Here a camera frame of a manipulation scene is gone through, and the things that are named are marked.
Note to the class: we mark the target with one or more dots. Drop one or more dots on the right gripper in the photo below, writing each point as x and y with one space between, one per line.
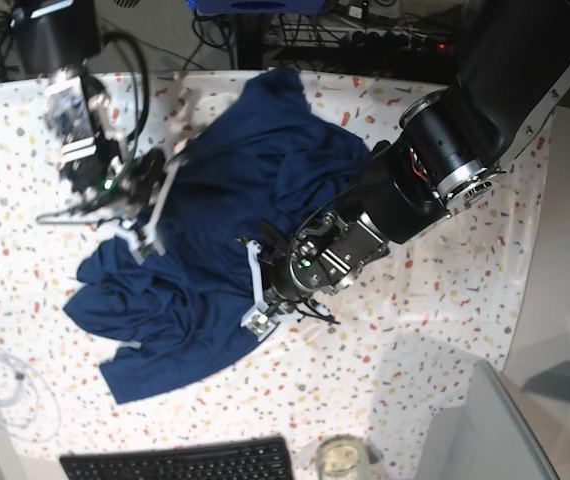
100 185

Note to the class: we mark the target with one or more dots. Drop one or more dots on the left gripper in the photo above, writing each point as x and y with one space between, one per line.
326 254

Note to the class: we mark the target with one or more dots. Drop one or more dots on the dark blue t-shirt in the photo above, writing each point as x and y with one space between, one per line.
177 316

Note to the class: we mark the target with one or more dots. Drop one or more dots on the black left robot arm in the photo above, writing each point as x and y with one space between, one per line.
514 61

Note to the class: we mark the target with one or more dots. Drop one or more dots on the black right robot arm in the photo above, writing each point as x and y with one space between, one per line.
55 39

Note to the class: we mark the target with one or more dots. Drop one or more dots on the white terrazzo tablecloth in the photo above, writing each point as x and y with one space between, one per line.
408 333

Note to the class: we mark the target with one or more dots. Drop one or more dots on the blue box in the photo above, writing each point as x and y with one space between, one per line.
213 7

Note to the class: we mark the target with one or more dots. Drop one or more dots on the glass jar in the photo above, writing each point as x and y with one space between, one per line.
342 457

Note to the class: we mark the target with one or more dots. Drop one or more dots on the black power strip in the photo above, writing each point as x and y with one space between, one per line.
390 39

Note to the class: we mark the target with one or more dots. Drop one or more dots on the black keyboard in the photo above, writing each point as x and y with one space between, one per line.
263 458

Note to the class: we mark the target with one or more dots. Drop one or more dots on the grey monitor back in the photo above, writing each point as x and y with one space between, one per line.
485 438

